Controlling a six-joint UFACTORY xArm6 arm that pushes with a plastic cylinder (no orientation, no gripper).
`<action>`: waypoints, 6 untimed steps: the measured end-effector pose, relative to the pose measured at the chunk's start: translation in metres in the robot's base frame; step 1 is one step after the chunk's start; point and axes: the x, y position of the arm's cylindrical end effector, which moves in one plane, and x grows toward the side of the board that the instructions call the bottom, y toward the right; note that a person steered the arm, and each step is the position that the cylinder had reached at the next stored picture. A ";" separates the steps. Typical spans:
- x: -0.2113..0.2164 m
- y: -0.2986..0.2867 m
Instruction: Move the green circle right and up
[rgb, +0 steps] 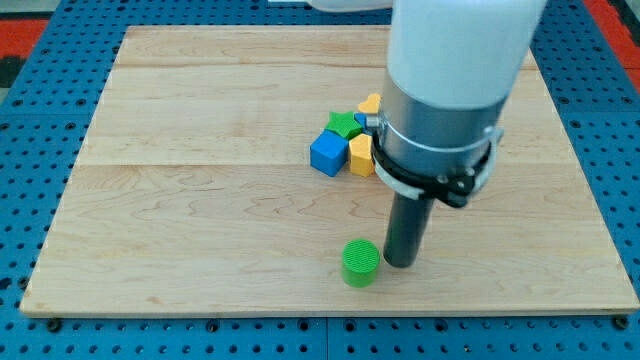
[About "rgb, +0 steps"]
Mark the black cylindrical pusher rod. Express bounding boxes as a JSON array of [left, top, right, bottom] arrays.
[[383, 193, 434, 268]]

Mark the silver black wrist mount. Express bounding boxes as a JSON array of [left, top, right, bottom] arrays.
[[371, 74, 503, 208]]

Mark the green cylinder block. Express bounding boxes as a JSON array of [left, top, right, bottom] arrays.
[[341, 239, 380, 288]]

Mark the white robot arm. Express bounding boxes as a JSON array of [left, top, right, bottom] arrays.
[[308, 0, 546, 268]]

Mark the yellow pentagon block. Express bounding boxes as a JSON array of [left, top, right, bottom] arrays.
[[349, 134, 374, 177]]

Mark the yellow heart block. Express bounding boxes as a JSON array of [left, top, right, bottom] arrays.
[[357, 93, 382, 115]]

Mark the small blue block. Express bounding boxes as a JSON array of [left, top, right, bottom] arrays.
[[354, 112, 367, 129]]

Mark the green star block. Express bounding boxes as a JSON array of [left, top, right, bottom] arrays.
[[325, 112, 363, 140]]

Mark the blue cube block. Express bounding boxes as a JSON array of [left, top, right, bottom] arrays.
[[310, 130, 348, 177]]

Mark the wooden board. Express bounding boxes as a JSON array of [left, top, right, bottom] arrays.
[[20, 25, 639, 318]]

